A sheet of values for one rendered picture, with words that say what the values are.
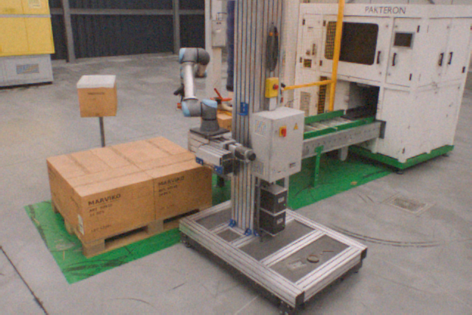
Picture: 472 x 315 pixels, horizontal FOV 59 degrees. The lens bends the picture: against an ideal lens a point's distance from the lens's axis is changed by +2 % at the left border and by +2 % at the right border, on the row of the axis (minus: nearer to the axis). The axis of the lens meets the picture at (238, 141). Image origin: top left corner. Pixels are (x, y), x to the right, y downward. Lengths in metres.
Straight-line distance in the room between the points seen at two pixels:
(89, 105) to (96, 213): 2.05
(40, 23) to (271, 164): 8.48
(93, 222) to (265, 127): 1.58
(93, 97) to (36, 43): 5.58
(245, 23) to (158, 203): 1.72
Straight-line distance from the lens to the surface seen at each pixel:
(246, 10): 2.97
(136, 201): 3.61
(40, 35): 10.72
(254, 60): 2.93
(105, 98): 5.24
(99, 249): 3.67
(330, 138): 4.72
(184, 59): 3.22
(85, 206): 3.45
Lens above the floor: 1.97
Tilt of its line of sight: 19 degrees down
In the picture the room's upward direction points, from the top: 1 degrees clockwise
